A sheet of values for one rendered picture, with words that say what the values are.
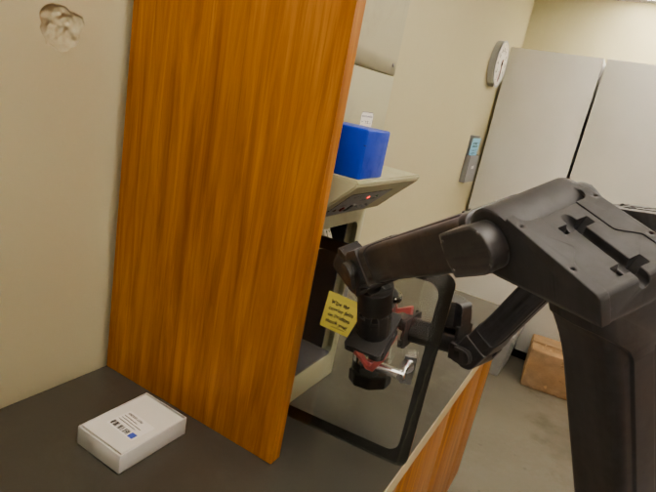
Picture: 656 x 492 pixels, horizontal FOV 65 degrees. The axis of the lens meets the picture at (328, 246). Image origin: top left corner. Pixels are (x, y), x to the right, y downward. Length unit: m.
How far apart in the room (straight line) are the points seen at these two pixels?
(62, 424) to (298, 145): 0.71
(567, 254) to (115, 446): 0.87
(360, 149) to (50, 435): 0.79
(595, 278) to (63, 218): 1.02
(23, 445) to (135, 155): 0.59
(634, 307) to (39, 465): 0.97
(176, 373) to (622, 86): 3.39
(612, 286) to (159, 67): 0.92
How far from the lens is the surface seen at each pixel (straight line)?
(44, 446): 1.14
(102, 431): 1.10
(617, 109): 3.94
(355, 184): 0.92
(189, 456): 1.11
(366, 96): 1.14
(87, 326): 1.32
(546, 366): 3.84
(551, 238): 0.38
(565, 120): 3.96
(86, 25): 1.15
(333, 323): 1.01
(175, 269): 1.11
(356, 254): 0.73
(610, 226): 0.41
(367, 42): 1.11
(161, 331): 1.18
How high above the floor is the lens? 1.65
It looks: 16 degrees down
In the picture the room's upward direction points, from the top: 11 degrees clockwise
